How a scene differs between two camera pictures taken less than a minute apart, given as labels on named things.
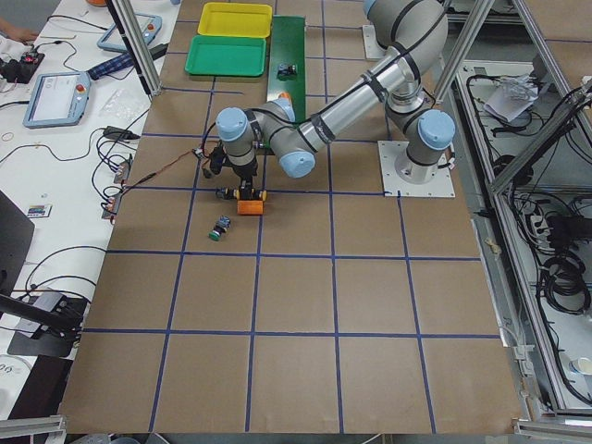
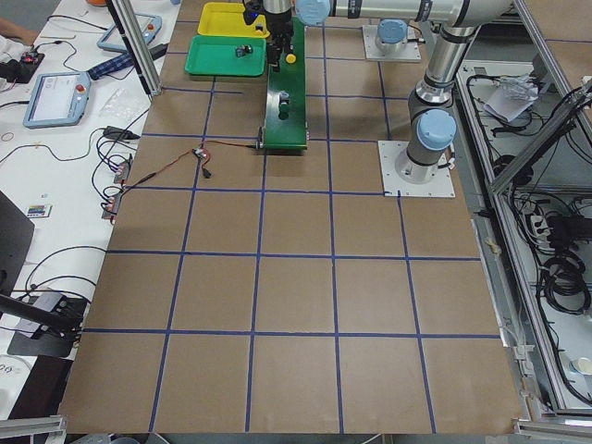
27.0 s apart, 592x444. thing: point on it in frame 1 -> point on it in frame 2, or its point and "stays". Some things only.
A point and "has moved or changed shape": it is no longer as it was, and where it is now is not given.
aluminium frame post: [131, 30] stays
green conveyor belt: [289, 46] stays
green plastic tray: [228, 55] stays
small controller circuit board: [199, 153] stays
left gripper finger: [243, 189] -> [273, 55]
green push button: [220, 227] has moved or changed shape
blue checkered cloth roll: [112, 66] stays
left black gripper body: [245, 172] -> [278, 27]
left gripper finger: [251, 194] -> [287, 46]
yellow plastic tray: [235, 19] stays
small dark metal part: [287, 72] -> [243, 50]
